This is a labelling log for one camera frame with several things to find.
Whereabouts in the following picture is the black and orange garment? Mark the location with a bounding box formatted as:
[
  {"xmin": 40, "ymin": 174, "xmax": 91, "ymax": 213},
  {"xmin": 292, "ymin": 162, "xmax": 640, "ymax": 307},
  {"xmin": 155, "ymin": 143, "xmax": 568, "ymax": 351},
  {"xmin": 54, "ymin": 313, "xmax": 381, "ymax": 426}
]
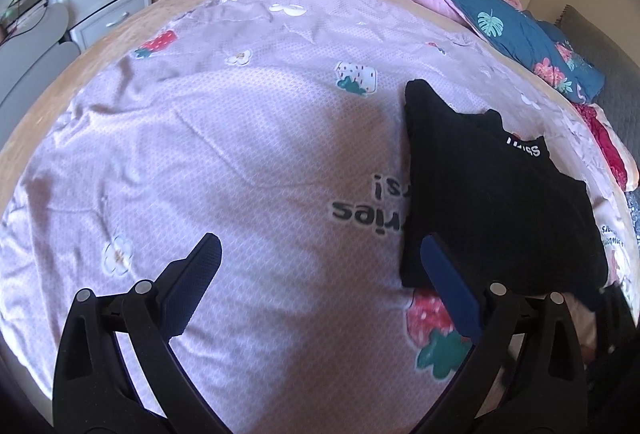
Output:
[{"xmin": 399, "ymin": 78, "xmax": 610, "ymax": 300}]

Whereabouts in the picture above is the grey padded headboard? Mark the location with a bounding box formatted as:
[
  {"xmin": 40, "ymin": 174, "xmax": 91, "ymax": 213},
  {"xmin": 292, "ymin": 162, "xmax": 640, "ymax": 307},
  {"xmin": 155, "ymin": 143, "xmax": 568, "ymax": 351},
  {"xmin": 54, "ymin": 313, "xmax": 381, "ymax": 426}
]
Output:
[{"xmin": 555, "ymin": 4, "xmax": 640, "ymax": 125}]

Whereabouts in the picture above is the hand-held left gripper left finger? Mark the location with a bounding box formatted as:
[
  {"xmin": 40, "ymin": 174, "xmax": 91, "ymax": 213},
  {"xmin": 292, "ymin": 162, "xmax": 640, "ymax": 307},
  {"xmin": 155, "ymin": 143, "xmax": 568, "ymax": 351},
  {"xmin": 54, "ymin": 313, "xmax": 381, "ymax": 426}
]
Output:
[{"xmin": 52, "ymin": 233, "xmax": 222, "ymax": 434}]

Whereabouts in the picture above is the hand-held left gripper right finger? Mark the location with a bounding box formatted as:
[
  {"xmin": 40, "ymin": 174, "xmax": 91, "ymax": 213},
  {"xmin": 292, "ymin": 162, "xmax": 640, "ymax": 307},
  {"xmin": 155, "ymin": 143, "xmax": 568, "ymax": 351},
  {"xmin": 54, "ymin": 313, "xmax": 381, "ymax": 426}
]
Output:
[{"xmin": 415, "ymin": 233, "xmax": 587, "ymax": 434}]

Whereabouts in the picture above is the grey rounded desk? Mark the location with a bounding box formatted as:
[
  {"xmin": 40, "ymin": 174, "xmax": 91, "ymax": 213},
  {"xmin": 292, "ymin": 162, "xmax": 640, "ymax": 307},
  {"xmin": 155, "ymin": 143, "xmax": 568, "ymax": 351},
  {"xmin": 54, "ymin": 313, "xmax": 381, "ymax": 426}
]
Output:
[{"xmin": 0, "ymin": 2, "xmax": 81, "ymax": 150}]

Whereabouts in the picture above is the purple strawberry print bedsheet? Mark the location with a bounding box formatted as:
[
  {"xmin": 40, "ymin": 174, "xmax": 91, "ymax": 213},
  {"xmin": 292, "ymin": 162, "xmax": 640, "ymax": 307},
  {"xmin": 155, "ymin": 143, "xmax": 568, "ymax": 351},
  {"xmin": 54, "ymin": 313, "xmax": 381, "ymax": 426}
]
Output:
[{"xmin": 0, "ymin": 0, "xmax": 640, "ymax": 434}]

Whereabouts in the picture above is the red patterned cloth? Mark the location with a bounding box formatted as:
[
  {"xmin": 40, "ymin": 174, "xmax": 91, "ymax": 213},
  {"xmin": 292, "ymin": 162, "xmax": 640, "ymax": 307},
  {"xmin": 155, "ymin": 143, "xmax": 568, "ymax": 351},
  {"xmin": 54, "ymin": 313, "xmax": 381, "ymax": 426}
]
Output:
[{"xmin": 572, "ymin": 102, "xmax": 640, "ymax": 192}]

